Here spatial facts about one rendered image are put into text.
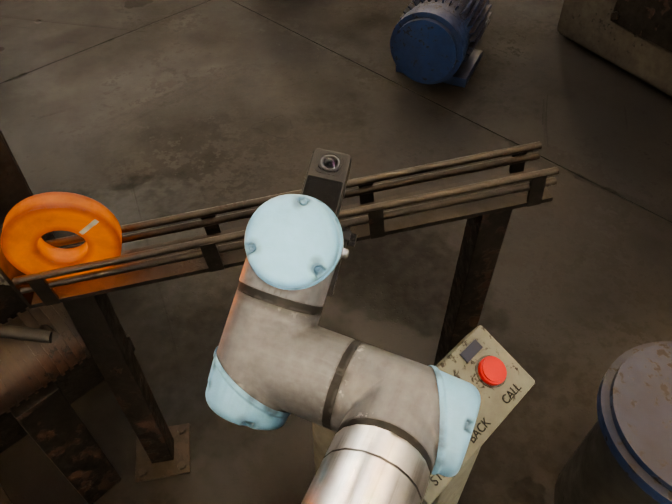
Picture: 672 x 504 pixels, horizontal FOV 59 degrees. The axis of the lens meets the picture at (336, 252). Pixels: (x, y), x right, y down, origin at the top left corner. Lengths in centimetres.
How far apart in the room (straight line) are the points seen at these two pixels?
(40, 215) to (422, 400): 59
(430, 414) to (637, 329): 138
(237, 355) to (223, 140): 178
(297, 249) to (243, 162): 168
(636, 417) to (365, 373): 71
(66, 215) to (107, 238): 7
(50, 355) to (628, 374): 96
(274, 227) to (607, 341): 138
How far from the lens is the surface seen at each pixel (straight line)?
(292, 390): 47
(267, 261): 45
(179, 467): 145
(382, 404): 44
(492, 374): 85
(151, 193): 206
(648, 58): 272
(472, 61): 264
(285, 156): 213
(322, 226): 45
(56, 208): 87
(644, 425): 110
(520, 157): 98
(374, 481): 41
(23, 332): 103
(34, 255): 93
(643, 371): 116
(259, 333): 48
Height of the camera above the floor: 132
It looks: 48 degrees down
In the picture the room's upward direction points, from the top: straight up
